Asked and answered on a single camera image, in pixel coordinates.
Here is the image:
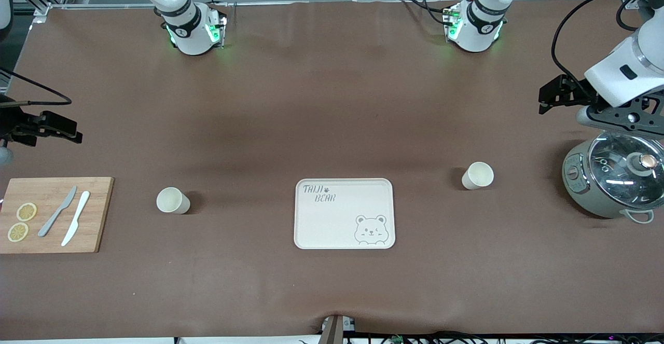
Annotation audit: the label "glass pot lid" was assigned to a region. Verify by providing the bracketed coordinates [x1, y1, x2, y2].
[587, 130, 664, 211]

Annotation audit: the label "brown table edge camera mount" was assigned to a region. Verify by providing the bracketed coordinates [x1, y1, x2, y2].
[317, 314, 357, 344]

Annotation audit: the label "white plastic knife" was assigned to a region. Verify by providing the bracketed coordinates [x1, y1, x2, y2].
[61, 191, 91, 247]

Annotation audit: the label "white paper cup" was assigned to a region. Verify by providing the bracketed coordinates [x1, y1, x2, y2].
[156, 186, 191, 215]
[461, 161, 495, 191]

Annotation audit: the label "green-lit left base box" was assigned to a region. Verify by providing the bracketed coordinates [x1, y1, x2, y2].
[442, 3, 463, 42]

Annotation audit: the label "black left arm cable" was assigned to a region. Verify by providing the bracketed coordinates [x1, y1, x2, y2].
[550, 0, 654, 101]

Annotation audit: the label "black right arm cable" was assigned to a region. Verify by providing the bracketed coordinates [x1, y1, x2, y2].
[0, 67, 73, 107]

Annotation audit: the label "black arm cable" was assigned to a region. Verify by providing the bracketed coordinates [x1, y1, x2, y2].
[550, 0, 654, 101]
[0, 67, 73, 107]

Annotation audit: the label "cream bear print tray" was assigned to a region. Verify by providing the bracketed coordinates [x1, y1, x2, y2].
[294, 178, 396, 250]

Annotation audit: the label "wooden cutting board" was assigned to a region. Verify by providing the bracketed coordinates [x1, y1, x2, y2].
[0, 177, 115, 254]

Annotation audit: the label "black base power cables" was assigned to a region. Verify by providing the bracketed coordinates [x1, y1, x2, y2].
[398, 0, 457, 26]

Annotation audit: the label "green-lit base box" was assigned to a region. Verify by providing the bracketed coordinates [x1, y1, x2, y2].
[205, 3, 229, 49]
[442, 3, 463, 42]

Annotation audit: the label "green-lit right base box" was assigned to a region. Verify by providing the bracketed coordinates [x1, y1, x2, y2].
[205, 3, 229, 49]

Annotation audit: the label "grey-green electric cooking pot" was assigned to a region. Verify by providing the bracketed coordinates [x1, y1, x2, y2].
[562, 129, 664, 225]

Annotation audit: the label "grey plastic knife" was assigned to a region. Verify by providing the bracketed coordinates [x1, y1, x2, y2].
[37, 186, 78, 238]

